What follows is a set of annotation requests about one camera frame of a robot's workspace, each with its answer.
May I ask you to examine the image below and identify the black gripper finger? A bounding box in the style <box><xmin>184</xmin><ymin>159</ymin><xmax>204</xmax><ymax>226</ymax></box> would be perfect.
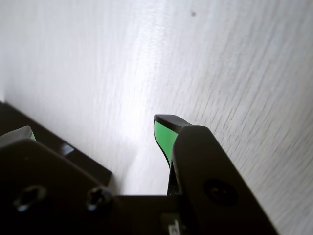
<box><xmin>153</xmin><ymin>114</ymin><xmax>280</xmax><ymax>235</ymax></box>
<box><xmin>0</xmin><ymin>125</ymin><xmax>128</xmax><ymax>235</ymax></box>

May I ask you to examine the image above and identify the black cardboard box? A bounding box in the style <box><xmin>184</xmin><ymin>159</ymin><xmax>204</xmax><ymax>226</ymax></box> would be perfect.
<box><xmin>0</xmin><ymin>101</ymin><xmax>113</xmax><ymax>189</ymax></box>

